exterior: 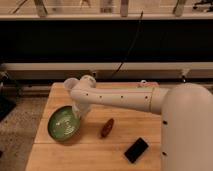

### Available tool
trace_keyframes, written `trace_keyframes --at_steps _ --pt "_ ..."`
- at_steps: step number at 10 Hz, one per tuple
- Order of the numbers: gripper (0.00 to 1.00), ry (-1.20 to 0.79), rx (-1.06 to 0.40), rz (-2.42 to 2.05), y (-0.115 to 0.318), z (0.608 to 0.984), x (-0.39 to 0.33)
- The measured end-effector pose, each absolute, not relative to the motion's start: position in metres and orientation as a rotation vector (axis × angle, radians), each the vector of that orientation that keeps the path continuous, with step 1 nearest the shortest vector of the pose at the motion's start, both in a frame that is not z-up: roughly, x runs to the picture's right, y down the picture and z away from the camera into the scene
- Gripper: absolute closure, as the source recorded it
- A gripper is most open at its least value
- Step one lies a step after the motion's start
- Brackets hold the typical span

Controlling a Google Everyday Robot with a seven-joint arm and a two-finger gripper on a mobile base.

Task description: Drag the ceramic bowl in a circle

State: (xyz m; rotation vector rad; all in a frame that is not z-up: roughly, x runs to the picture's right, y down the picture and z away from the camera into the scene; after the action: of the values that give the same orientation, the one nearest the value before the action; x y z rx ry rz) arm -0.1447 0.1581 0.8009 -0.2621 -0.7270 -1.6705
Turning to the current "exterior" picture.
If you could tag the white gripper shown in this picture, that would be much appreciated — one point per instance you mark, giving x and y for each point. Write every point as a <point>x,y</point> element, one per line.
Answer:
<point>80,110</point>

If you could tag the green ceramic bowl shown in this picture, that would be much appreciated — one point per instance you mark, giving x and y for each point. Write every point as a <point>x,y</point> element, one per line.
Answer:
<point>63,124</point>

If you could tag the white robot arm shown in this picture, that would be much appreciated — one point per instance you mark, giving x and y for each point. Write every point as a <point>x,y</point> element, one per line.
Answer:
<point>186,112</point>

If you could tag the translucent plastic cup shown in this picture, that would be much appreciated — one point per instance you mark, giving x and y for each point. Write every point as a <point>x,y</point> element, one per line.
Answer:
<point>70,83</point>

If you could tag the brown oblong object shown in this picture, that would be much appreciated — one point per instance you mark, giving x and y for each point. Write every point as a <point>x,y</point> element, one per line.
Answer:
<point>107,128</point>

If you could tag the wooden table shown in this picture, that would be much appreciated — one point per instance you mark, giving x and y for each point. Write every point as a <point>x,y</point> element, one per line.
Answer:
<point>87,150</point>

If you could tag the black smartphone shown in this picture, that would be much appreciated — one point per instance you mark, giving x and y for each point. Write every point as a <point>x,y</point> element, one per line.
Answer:
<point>136,150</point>

